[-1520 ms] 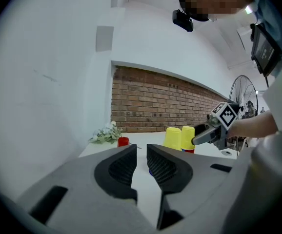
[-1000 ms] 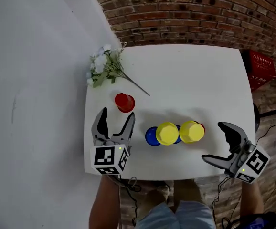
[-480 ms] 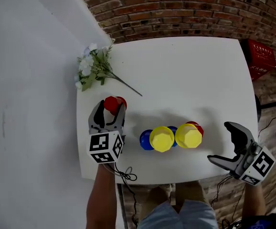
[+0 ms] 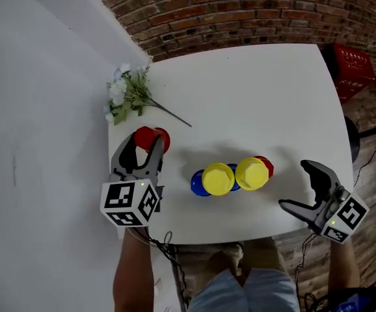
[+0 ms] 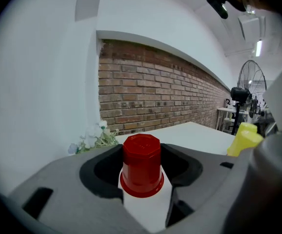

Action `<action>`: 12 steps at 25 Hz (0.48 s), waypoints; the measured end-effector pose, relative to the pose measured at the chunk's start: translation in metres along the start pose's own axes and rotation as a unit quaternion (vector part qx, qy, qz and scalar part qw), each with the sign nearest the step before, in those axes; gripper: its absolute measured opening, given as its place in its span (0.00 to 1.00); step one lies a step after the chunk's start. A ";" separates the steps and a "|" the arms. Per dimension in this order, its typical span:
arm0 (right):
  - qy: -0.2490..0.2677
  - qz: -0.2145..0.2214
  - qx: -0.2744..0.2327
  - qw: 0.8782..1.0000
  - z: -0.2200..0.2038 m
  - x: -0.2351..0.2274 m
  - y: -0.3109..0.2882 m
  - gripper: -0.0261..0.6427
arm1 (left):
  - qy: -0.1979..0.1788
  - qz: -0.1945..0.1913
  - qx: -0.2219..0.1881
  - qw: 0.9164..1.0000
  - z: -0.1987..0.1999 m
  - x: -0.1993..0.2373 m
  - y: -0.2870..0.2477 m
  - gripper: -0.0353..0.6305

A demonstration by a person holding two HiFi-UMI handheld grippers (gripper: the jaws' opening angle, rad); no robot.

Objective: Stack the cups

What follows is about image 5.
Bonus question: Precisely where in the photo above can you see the grey wall panel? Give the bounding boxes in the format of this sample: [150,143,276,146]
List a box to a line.
[74,0,103,22]

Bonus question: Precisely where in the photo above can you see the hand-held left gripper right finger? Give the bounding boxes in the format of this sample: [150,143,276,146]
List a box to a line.
[155,143,244,234]

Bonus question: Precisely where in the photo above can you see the white artificial flowers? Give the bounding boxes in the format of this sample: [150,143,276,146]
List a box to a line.
[67,120,120,155]

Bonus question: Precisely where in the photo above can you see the yellow cup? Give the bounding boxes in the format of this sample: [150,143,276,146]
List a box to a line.
[226,130,264,157]
[238,122,258,134]

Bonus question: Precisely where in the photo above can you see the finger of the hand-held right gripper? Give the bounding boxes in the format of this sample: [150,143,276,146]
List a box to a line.
[222,133,282,234]

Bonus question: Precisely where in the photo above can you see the person's white shirt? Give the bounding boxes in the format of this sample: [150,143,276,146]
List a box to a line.
[262,61,282,133]

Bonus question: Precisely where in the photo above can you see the ceiling tube light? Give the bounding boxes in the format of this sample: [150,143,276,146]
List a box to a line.
[255,39,263,58]

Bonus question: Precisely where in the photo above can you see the white background table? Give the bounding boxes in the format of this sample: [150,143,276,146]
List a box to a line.
[216,107,249,133]

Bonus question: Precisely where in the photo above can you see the ceiling air conditioner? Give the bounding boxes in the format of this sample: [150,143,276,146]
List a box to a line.
[237,14,266,41]

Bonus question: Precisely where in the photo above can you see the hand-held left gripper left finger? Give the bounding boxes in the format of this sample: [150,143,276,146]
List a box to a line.
[7,144,154,234]

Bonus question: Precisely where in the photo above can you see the black standing fan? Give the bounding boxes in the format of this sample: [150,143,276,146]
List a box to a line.
[237,59,268,102]

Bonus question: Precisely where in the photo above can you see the red cup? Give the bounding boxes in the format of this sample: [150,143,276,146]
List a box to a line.
[120,133,165,198]

